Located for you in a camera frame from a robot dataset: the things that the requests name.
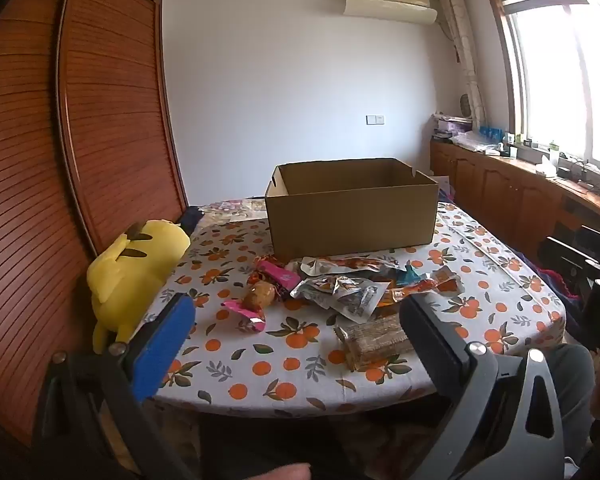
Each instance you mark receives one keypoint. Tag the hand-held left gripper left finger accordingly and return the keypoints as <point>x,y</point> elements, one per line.
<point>165,345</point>

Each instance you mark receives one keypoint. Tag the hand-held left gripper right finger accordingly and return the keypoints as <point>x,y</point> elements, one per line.
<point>429,340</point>

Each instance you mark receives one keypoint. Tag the small dark grey snack packet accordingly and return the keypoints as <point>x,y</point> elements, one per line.
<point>360,304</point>

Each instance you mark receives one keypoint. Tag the pink bread snack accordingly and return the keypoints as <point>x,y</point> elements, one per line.
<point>257,296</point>

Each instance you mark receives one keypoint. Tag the large orange snack packet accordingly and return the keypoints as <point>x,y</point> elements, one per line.
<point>355,263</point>

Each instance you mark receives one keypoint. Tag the silver red-topped snack packet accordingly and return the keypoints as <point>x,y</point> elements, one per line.
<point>320,287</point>

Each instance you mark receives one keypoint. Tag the pink purple snack packet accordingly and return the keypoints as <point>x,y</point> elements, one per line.
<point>280,275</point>

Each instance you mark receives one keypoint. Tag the brown cardboard box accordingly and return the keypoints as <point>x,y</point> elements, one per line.
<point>350,220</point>

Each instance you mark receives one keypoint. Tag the clear cracker packet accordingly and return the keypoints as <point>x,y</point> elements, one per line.
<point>374,342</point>

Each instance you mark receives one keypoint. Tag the teal snack packet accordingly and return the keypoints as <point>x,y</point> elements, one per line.
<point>409,276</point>

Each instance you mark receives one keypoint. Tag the yellow plush toy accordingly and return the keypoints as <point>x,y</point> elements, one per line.
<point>130,280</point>

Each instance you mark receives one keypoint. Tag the person's grey trousers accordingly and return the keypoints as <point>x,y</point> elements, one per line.
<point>569,385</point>

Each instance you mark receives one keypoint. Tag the wooden low cabinet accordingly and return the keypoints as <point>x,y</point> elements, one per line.
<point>499,190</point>

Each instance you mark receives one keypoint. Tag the orange print tablecloth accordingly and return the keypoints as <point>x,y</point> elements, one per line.
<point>290,360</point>

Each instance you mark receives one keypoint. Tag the dark cloth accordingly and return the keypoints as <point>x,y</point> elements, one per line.
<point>191,219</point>

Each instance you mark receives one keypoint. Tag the white paper sheet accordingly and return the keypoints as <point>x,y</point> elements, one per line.
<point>443,190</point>

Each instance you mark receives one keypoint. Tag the blue bottles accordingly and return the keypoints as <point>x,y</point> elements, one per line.
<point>490,132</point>

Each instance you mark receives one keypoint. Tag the white plastic bag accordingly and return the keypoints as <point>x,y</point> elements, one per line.
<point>474,141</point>

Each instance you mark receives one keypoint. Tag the floral blanket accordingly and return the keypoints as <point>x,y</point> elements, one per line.
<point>230,208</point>

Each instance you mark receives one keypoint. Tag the wooden framed window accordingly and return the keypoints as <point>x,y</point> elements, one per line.
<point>554,85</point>

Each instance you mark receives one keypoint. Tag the stack of boxes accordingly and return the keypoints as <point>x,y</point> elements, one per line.
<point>449,125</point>

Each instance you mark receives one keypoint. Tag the dark oval ornament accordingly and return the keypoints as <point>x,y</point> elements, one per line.
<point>465,105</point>

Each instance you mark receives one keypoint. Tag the wooden slatted wardrobe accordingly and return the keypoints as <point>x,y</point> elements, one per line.
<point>105,110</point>

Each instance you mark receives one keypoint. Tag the white wrapped pipe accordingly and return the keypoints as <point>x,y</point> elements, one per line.
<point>462,35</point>

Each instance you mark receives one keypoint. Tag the white air conditioner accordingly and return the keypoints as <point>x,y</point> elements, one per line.
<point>389,5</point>

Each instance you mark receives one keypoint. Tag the white wall switch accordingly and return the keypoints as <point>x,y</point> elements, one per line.
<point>374,119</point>

